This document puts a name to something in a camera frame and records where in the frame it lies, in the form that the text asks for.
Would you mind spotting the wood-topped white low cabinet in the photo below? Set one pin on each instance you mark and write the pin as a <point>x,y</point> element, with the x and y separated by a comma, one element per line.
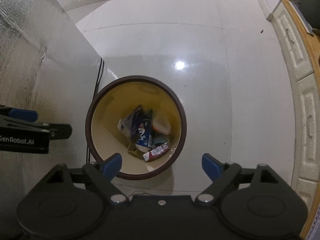
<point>305,92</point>

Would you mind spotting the white blue carton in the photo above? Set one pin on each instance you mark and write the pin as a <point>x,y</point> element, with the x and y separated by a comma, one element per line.
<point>128,123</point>

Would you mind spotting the white perforated rack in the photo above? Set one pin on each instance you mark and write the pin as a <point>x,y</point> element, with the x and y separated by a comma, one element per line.
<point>315,226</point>

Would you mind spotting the white paper cup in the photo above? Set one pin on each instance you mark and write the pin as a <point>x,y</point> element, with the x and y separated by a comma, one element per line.
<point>162,125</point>

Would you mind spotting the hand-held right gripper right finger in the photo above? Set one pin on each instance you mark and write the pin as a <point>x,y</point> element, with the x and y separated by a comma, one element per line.
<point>211,166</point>

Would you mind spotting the foil-wrapped counter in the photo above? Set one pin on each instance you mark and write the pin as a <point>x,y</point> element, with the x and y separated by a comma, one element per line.
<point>37,55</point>

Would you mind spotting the blue drink can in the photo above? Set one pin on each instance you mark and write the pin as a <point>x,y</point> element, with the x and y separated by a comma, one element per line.
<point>143,136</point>

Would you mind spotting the red white box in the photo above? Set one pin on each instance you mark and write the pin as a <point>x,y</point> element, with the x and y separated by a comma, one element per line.
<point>156,152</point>

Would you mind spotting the yellow trash bin brown rim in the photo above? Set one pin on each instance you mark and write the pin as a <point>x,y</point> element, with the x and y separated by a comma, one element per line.
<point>107,120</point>

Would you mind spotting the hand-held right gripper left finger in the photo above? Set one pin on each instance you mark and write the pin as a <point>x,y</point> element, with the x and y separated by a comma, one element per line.
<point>112,166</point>

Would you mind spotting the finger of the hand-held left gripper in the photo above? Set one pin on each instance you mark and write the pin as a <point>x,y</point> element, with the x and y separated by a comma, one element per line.
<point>60,131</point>
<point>23,115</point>

